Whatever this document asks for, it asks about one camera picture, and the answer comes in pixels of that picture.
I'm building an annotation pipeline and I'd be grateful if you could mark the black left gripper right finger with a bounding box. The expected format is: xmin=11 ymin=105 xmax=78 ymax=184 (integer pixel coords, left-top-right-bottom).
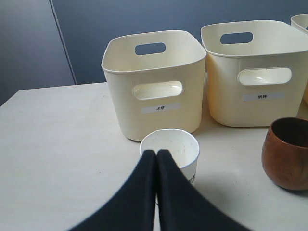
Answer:
xmin=156 ymin=149 xmax=227 ymax=231

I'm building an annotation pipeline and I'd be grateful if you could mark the brown wooden cup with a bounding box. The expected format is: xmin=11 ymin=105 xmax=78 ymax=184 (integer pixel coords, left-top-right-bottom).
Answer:
xmin=261 ymin=117 xmax=308 ymax=191

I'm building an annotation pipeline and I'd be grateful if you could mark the cream bin wood label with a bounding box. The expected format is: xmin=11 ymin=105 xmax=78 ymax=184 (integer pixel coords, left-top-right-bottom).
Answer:
xmin=101 ymin=30 xmax=206 ymax=141

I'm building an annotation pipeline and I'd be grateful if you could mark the cream bin paper label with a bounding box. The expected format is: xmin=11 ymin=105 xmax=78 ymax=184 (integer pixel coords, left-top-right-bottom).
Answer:
xmin=201 ymin=20 xmax=308 ymax=127

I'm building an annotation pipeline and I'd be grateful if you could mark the white paper cup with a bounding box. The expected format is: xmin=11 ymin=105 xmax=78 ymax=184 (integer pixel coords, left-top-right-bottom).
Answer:
xmin=139 ymin=128 xmax=200 ymax=185

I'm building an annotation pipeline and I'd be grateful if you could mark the cream bin plastic label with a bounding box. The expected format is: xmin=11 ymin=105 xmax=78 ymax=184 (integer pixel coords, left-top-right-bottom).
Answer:
xmin=290 ymin=13 xmax=308 ymax=105

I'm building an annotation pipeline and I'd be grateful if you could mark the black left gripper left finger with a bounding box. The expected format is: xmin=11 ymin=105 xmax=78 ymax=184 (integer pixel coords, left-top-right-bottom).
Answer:
xmin=71 ymin=150 xmax=157 ymax=231

